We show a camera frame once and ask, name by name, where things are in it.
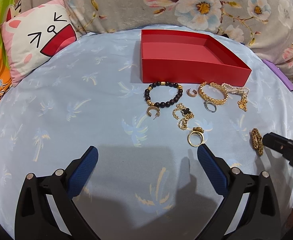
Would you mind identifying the gold oval brooch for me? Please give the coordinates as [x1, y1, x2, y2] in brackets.
[250, 128, 264, 156]

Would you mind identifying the gold coin pendant chain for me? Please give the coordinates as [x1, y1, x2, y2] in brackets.
[237, 93, 249, 112]

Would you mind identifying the white pearl bracelet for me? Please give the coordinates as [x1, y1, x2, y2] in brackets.
[221, 82, 250, 96]

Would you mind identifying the gold chain bangle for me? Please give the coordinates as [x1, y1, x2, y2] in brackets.
[198, 82, 229, 106]

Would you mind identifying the silver ring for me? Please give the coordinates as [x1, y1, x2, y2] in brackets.
[203, 100, 217, 113]

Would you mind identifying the gold ring with flower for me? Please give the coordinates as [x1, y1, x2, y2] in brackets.
[187, 126, 206, 147]

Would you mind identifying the gold clover chain bracelet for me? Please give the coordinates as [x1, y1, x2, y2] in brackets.
[171, 102, 195, 131]

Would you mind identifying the black bead bracelet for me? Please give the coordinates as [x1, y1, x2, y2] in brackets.
[144, 81, 184, 109]

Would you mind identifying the purple object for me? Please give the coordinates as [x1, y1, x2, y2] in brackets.
[262, 60, 293, 91]

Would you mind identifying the light blue palm cloth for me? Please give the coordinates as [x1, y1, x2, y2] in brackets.
[0, 29, 293, 239]

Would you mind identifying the rose gold hoop earring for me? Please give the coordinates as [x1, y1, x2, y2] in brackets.
[186, 88, 198, 98]

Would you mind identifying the grey floral blanket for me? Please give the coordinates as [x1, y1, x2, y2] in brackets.
[21, 0, 293, 83]

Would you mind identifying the gold crescent hoop earring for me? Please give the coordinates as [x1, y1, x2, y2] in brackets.
[146, 106, 160, 119]

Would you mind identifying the red cardboard box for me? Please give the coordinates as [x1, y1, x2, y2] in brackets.
[140, 29, 251, 87]

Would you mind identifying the white cat face pillow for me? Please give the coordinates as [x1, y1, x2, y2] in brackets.
[1, 0, 77, 87]

